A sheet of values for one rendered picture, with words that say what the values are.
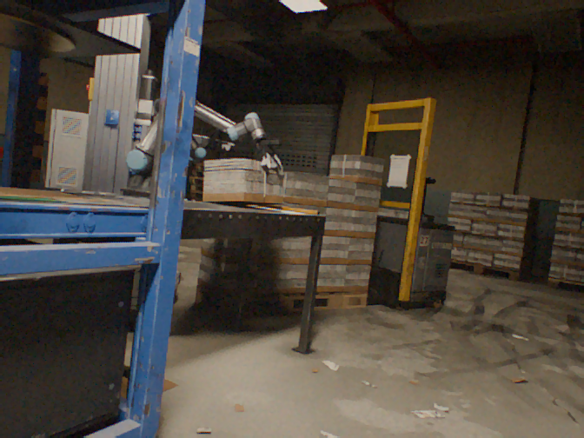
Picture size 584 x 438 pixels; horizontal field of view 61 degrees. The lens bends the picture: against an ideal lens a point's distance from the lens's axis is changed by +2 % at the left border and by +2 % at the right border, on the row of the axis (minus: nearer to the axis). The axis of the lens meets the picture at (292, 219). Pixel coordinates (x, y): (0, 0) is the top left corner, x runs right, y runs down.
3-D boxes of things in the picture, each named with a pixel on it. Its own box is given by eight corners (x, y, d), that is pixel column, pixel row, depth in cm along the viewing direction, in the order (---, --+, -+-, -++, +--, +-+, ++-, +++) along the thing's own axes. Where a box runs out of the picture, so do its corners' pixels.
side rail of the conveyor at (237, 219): (316, 235, 285) (318, 215, 285) (324, 236, 282) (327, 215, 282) (130, 238, 172) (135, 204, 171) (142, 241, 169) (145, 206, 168)
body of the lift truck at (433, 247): (355, 291, 488) (365, 213, 484) (391, 290, 521) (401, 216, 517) (409, 310, 433) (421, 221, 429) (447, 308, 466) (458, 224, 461)
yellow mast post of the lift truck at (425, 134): (394, 298, 429) (421, 98, 420) (401, 298, 434) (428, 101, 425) (402, 301, 422) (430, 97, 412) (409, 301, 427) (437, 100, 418)
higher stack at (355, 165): (312, 297, 435) (330, 154, 428) (337, 296, 453) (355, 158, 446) (341, 308, 404) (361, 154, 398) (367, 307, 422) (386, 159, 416)
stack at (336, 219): (193, 302, 366) (206, 193, 361) (313, 297, 436) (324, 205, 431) (217, 316, 335) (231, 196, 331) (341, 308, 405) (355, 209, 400)
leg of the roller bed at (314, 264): (301, 348, 289) (315, 235, 285) (309, 350, 286) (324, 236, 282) (296, 350, 284) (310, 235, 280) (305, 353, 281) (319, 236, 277)
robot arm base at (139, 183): (128, 189, 284) (129, 171, 283) (134, 188, 299) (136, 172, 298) (154, 191, 285) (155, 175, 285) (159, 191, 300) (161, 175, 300)
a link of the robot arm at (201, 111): (171, 107, 294) (242, 146, 295) (167, 103, 283) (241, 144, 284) (181, 89, 294) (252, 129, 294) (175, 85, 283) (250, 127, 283)
